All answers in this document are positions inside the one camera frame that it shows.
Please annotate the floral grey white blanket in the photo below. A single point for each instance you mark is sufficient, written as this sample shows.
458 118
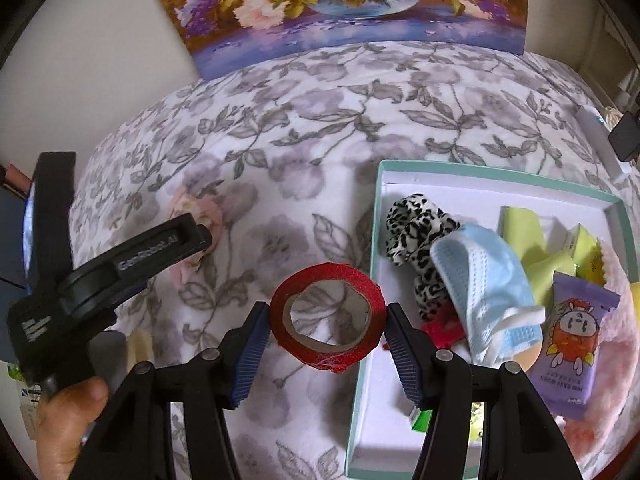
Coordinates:
280 160

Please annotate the blue face mask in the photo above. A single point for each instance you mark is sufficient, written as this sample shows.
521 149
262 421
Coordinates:
490 292

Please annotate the person's left hand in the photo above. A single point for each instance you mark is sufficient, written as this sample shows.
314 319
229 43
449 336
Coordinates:
61 423

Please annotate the flower still-life painting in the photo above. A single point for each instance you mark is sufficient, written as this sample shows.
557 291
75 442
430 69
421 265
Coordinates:
227 35

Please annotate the teal white shallow box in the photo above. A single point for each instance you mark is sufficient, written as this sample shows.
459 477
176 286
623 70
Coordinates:
382 444

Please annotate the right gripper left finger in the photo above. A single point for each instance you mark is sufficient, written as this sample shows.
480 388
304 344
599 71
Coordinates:
132 437

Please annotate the green tissue pack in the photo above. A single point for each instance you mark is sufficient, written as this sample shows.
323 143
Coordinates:
586 253

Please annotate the light green cloth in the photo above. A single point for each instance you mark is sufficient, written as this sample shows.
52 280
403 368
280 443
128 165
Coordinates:
521 230

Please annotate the pink fluffy cloth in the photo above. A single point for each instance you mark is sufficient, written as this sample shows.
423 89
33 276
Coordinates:
611 419

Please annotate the yellow sponge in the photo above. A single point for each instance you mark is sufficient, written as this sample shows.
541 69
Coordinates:
635 293

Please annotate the white power strip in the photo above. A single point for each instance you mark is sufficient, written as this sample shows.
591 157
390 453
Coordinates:
596 132

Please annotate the leopard print scrunchie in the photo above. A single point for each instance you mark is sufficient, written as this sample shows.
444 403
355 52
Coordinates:
413 225

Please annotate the green white tube package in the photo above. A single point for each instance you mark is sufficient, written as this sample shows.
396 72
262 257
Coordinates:
419 421

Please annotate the red tape roll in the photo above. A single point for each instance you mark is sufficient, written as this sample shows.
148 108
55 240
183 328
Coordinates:
328 316

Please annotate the black power adapter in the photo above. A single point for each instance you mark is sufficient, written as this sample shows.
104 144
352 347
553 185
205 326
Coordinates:
625 138

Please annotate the dark cabinet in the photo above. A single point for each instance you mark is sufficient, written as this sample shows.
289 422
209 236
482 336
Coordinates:
12 272

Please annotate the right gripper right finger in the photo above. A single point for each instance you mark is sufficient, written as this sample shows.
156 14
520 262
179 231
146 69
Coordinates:
520 438

